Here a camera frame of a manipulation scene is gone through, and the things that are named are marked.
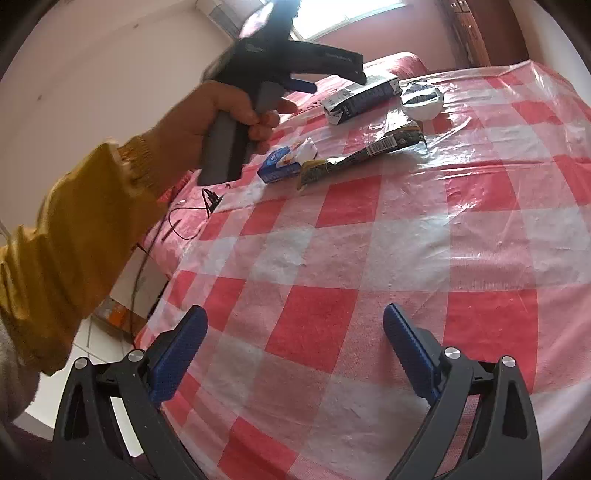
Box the wooden cabinet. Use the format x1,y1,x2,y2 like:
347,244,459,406
443,0,529,70

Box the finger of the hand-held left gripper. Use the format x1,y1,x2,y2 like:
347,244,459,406
290,41,369,86
272,76,318,94

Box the person's left hand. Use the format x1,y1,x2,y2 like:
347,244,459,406
152,82,299,191

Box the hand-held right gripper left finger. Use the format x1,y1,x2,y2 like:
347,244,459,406
53,305,208,480

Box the black cable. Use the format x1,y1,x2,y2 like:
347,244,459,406
161,187,227,241

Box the red checkered plastic tablecloth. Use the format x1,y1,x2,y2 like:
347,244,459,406
134,60,591,480

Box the window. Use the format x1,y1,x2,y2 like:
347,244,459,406
288,0,409,40

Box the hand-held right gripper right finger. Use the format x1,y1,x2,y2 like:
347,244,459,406
383,302,542,480

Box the foil snack wrapper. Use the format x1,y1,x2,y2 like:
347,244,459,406
295,121,428,192

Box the blue and white cigarette box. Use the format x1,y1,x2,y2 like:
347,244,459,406
257,147,305,185

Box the white milk carton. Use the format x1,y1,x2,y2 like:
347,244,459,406
322,74,402,126

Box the white bottle with blue label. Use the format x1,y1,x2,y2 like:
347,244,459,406
399,79,445,121

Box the white crumpled paper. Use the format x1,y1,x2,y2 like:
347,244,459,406
293,137,319,162

